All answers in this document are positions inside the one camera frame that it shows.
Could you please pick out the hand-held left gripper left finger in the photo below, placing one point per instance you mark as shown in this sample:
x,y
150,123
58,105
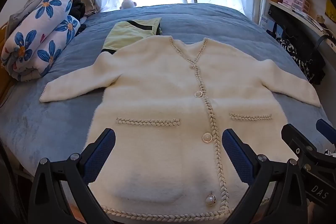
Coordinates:
x,y
102,145

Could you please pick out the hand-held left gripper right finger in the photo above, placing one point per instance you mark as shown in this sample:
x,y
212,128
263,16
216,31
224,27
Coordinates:
x,y
236,150

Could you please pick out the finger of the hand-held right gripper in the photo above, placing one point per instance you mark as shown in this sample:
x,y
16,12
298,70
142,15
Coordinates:
x,y
294,137
326,129

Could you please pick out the white fluffy cardigan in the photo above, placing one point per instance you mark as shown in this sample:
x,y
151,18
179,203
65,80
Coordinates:
x,y
157,98

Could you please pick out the dark clothes pile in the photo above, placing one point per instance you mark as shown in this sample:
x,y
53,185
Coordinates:
x,y
78,8

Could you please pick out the black white patterned cloth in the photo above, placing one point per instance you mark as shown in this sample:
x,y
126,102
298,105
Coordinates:
x,y
294,53

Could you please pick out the black bag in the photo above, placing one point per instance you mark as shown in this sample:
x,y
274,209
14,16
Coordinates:
x,y
294,29

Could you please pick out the curved white desk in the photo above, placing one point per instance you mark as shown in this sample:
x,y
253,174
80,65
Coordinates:
x,y
309,22

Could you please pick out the small bear figurine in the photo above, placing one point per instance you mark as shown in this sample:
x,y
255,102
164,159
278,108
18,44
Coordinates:
x,y
320,18

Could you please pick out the yellow-green garment with black trim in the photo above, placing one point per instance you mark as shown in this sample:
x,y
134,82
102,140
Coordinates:
x,y
126,32

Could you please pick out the white printed box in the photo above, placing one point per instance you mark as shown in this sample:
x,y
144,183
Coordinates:
x,y
265,22

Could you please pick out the folded blue floral quilt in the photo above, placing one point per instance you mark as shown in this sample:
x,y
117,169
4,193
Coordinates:
x,y
39,37

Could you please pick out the pink drawer organizer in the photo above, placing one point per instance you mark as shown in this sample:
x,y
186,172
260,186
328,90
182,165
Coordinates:
x,y
295,1

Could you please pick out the blue bed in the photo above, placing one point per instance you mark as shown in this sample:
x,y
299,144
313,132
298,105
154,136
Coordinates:
x,y
204,19

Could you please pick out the small plush toy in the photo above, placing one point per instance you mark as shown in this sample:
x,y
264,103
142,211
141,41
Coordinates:
x,y
128,3

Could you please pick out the grey clothing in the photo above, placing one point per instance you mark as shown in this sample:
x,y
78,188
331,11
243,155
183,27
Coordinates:
x,y
23,8

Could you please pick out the yellow wall decoration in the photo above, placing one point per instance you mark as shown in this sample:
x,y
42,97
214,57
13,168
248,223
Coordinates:
x,y
331,8

